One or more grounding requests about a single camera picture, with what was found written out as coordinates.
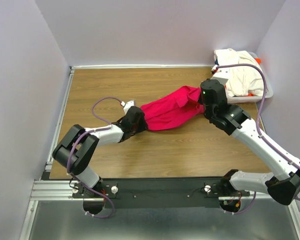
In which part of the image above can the white laundry basket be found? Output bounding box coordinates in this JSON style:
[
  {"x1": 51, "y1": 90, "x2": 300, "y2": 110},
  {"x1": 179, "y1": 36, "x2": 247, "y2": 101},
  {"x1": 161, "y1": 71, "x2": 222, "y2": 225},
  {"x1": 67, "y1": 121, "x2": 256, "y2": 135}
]
[{"x1": 226, "y1": 51, "x2": 274, "y2": 104}]

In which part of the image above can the orange t shirt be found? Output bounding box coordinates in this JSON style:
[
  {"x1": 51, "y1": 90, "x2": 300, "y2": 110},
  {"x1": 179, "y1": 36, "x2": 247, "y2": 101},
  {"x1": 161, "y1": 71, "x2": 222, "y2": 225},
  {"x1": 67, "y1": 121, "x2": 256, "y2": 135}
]
[{"x1": 247, "y1": 57, "x2": 262, "y2": 97}]

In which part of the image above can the white t shirt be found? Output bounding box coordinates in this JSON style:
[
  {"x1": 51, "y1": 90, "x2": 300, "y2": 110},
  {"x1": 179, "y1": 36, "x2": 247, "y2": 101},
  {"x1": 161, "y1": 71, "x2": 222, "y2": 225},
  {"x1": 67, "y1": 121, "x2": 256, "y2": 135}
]
[{"x1": 214, "y1": 48, "x2": 264, "y2": 97}]

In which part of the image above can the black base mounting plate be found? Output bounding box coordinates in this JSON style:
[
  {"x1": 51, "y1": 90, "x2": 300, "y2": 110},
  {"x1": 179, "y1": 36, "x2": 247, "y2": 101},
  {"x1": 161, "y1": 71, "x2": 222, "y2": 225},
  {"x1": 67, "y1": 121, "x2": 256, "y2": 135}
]
[{"x1": 72, "y1": 176, "x2": 250, "y2": 216}]

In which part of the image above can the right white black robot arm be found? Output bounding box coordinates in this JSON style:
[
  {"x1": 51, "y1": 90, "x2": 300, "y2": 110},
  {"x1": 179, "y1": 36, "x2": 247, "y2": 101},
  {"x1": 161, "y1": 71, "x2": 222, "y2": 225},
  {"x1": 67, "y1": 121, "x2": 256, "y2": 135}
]
[{"x1": 200, "y1": 79, "x2": 300, "y2": 206}]

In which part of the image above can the pink t shirt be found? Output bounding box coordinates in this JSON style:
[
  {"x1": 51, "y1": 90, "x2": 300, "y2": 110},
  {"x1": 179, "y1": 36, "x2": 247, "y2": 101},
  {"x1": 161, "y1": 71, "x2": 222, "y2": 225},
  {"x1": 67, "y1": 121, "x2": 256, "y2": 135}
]
[{"x1": 140, "y1": 85, "x2": 205, "y2": 131}]

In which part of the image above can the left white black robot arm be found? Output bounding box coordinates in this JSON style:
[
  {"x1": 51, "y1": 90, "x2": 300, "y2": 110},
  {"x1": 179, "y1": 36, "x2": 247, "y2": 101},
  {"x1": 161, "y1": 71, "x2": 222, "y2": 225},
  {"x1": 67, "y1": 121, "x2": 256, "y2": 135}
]
[{"x1": 52, "y1": 106, "x2": 148, "y2": 198}]

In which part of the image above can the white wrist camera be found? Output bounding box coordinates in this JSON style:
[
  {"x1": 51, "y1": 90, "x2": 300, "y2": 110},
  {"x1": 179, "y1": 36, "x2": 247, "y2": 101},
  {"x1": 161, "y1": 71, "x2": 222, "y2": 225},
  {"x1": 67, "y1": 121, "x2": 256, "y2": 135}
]
[
  {"x1": 211, "y1": 65, "x2": 232, "y2": 86},
  {"x1": 120, "y1": 100, "x2": 135, "y2": 114}
]

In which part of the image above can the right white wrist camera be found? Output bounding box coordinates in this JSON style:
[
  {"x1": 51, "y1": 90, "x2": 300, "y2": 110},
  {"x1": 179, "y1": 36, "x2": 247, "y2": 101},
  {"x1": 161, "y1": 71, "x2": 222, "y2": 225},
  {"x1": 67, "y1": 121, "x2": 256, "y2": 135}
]
[{"x1": 211, "y1": 65, "x2": 232, "y2": 86}]

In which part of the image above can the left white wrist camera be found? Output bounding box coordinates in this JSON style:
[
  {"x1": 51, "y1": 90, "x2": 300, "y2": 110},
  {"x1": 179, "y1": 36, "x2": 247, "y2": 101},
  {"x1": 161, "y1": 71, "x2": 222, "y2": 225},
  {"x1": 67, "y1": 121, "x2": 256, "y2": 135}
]
[{"x1": 120, "y1": 100, "x2": 135, "y2": 114}]

